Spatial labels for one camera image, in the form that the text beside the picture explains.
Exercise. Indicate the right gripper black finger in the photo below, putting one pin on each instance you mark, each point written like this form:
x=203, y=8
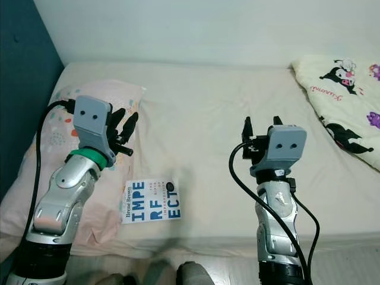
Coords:
x=278, y=122
x=247, y=129

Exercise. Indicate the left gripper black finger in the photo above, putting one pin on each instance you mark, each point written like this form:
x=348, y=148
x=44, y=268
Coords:
x=131, y=127
x=117, y=123

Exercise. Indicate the pink pillow with dotted print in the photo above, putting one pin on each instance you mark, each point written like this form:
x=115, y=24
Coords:
x=62, y=136

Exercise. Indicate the white book with blue letters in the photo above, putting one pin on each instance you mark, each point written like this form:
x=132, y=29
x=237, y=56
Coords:
x=151, y=202

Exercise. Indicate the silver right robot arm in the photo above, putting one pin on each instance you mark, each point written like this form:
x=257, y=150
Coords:
x=276, y=225

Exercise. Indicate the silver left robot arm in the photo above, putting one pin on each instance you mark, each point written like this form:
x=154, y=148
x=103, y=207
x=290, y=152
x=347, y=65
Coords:
x=62, y=202

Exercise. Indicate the cream bed mattress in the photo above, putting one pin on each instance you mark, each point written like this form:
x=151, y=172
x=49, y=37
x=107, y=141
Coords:
x=202, y=119

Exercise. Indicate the cream cartoon print quilt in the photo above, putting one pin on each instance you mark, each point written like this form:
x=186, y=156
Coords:
x=344, y=101

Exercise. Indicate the blue upholstered headboard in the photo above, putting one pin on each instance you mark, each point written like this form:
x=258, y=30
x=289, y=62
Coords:
x=24, y=89

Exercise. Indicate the robot left leg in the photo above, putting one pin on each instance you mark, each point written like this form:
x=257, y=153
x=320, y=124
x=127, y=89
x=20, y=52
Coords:
x=116, y=280

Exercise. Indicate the robot leg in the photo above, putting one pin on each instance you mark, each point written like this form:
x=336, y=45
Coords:
x=116, y=280
x=195, y=276

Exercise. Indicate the robot right leg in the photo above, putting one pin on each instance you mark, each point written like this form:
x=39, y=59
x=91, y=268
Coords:
x=195, y=276

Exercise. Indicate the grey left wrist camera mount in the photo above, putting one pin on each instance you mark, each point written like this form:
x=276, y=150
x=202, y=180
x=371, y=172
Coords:
x=94, y=124

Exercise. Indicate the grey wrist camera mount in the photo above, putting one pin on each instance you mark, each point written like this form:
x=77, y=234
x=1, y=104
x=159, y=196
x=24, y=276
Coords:
x=94, y=124
x=284, y=148

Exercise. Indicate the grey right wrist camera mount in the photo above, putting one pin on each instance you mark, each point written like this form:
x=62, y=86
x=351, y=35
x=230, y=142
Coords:
x=284, y=148

